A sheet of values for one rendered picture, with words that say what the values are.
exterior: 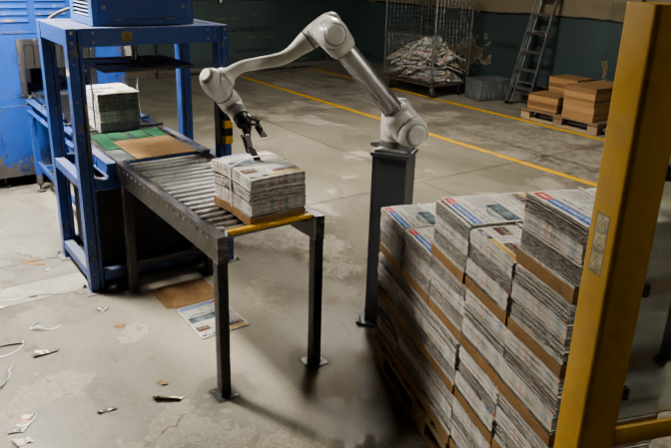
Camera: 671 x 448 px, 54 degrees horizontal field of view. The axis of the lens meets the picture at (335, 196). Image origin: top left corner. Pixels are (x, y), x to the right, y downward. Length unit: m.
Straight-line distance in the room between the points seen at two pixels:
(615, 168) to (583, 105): 7.64
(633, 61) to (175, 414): 2.46
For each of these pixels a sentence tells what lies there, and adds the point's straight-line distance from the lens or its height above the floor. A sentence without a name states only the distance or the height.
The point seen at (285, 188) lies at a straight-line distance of 2.95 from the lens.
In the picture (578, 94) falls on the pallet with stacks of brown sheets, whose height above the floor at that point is 0.46.
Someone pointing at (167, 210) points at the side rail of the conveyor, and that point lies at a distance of 3.34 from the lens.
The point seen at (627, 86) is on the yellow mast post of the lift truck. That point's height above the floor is 1.70.
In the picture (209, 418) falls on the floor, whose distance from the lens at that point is 3.13.
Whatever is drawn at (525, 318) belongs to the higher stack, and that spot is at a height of 0.91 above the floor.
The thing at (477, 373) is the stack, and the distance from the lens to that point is 2.44.
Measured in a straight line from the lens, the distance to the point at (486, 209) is 2.51.
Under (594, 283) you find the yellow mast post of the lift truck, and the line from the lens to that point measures 1.47.
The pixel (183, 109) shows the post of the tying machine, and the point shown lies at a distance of 4.78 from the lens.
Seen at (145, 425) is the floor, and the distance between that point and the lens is 3.14.
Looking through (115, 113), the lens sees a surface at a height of 0.92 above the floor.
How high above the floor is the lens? 1.89
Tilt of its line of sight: 19 degrees down
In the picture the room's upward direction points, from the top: 2 degrees clockwise
